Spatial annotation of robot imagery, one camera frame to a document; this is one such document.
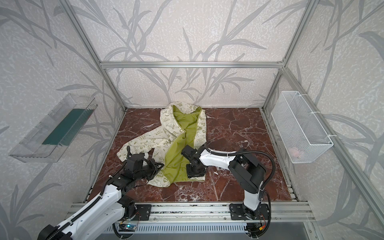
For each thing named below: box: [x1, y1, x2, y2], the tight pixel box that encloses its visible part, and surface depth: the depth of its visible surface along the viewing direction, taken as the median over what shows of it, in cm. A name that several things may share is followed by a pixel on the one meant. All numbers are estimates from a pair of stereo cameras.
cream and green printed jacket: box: [116, 102, 207, 188], surface depth 98 cm
